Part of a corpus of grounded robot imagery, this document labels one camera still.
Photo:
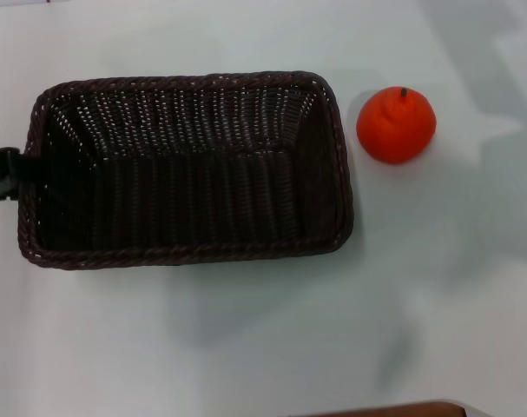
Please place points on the brown wooden edge strip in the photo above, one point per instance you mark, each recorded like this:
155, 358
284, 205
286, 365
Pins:
397, 410

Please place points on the black woven rectangular basket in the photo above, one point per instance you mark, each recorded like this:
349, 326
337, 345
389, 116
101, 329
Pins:
193, 191

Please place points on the orange toy tangerine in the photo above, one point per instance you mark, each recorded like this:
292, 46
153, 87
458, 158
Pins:
393, 130

